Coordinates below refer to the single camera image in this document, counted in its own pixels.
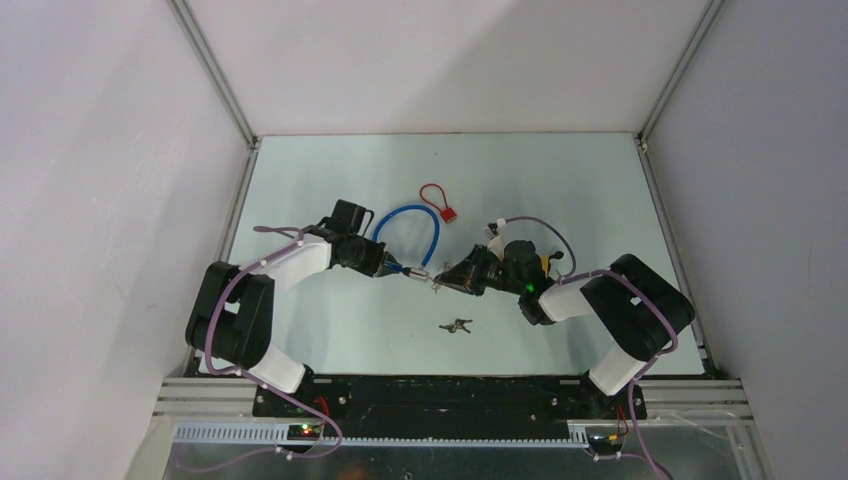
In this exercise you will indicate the silver key bunch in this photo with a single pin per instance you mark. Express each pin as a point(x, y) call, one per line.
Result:
point(434, 282)
point(458, 325)

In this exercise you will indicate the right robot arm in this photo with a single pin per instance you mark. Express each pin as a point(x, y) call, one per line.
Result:
point(642, 312)

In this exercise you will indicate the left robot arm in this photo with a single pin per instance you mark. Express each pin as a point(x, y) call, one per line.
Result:
point(231, 322)

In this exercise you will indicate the left circuit board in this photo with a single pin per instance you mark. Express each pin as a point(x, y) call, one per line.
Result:
point(304, 432)

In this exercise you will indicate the left aluminium frame post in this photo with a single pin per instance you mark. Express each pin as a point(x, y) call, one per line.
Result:
point(200, 45)

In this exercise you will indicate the aluminium frame post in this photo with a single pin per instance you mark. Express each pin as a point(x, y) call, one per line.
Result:
point(691, 48)
point(200, 45)

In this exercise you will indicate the right aluminium frame post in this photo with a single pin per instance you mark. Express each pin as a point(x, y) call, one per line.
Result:
point(691, 48)

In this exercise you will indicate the right circuit board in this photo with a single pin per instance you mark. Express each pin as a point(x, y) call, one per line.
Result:
point(607, 442)

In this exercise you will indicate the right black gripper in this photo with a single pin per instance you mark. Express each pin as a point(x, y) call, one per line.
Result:
point(465, 276)

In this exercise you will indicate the red cable padlock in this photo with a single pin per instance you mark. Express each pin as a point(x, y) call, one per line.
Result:
point(441, 205)

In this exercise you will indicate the blue cable lock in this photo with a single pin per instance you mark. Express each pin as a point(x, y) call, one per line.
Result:
point(415, 273)

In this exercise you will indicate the circuit board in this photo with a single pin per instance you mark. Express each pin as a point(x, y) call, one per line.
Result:
point(304, 432)
point(607, 442)

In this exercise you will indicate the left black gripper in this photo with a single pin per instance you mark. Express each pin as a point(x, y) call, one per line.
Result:
point(372, 268)

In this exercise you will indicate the silver key bunch front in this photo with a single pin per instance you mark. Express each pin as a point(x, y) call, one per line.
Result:
point(458, 325)

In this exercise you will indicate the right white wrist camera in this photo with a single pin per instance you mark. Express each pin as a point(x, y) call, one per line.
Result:
point(496, 243)

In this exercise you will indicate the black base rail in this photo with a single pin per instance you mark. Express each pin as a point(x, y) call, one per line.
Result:
point(464, 408)

